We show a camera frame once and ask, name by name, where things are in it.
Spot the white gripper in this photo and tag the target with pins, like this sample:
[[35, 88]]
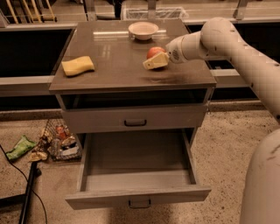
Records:
[[174, 52]]

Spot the red apple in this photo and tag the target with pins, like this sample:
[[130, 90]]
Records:
[[154, 50]]

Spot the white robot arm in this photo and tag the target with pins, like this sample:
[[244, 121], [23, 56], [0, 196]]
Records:
[[218, 39]]

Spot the closed grey upper drawer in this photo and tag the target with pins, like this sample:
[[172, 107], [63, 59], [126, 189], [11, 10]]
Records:
[[97, 120]]

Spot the grey drawer cabinet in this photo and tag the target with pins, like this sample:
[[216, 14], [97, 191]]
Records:
[[120, 80]]

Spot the open grey lower drawer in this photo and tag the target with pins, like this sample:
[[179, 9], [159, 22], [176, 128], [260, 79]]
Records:
[[137, 169]]

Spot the white ceramic bowl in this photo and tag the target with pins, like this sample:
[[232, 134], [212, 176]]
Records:
[[143, 30]]

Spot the white mesh bin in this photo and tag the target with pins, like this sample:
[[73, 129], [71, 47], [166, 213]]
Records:
[[158, 13]]

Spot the yellow sponge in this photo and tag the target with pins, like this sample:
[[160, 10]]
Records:
[[77, 66]]

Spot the wooden chair legs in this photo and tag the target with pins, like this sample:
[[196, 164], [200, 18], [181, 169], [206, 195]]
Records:
[[28, 11]]

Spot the yellow snack bag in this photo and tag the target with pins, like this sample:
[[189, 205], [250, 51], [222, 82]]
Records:
[[38, 156]]

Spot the green snack bag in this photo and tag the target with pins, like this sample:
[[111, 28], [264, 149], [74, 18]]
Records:
[[21, 147]]

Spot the black floor stand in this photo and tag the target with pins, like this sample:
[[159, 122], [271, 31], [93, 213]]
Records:
[[23, 199]]

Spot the wire basket of snacks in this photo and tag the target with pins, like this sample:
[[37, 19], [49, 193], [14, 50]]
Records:
[[58, 142]]

